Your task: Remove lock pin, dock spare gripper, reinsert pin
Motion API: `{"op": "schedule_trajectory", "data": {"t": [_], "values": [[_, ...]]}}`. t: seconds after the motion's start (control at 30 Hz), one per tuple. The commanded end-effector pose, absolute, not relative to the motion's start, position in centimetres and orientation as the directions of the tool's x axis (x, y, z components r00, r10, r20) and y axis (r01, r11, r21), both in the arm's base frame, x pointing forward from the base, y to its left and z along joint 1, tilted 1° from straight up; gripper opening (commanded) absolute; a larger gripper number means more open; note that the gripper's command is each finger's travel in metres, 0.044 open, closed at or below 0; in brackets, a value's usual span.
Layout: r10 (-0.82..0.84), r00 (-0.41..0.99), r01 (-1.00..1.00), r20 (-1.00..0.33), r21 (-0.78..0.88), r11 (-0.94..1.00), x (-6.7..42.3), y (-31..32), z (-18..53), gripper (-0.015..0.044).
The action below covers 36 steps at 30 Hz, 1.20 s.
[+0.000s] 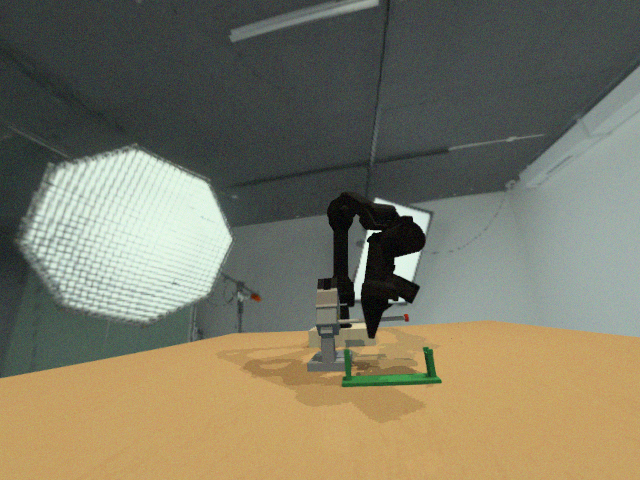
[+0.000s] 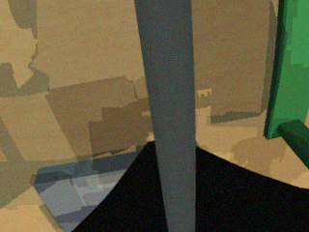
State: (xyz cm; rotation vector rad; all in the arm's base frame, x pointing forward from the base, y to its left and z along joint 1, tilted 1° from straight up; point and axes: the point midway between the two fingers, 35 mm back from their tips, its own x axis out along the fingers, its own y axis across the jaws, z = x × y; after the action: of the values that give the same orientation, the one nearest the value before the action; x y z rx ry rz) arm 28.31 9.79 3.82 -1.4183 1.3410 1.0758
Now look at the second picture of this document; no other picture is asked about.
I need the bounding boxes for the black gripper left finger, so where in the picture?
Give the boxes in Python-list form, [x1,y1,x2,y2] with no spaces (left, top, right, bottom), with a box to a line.
[72,140,169,232]

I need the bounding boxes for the grey cylinder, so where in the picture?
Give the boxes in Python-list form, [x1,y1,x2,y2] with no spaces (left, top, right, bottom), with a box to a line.
[134,0,196,232]

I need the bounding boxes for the green u-shaped stand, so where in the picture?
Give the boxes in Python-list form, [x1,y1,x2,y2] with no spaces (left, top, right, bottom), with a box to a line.
[264,0,309,169]

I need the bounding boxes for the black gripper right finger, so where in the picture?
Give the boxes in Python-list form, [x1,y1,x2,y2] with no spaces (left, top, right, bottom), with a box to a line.
[194,146,309,232]

